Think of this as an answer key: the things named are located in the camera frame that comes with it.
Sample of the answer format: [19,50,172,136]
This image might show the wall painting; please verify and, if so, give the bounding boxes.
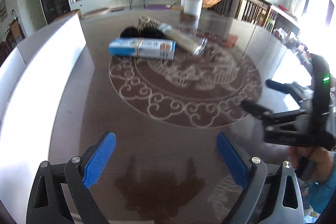
[0,0,8,23]

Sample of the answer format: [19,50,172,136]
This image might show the round floor mat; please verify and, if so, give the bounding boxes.
[81,7,110,20]

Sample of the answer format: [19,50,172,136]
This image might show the wooden dining chair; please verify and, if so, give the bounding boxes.
[235,0,272,27]

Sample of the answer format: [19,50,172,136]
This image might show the chopsticks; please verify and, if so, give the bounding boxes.
[158,23,208,55]

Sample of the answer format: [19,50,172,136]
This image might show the clear plastic jar black lid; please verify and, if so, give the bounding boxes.
[181,0,203,18]

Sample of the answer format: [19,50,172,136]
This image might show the black white woven hair band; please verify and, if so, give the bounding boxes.
[137,16,162,31]

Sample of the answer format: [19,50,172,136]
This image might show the brown cardboard box on floor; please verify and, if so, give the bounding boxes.
[54,9,81,22]

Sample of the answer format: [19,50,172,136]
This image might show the black beanie hat bundle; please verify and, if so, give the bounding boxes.
[120,27,166,40]

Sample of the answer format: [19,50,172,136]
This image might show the person's right hand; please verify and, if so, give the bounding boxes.
[288,147,334,184]

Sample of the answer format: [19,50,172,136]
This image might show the blue white medicine box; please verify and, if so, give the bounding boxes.
[108,38,176,60]

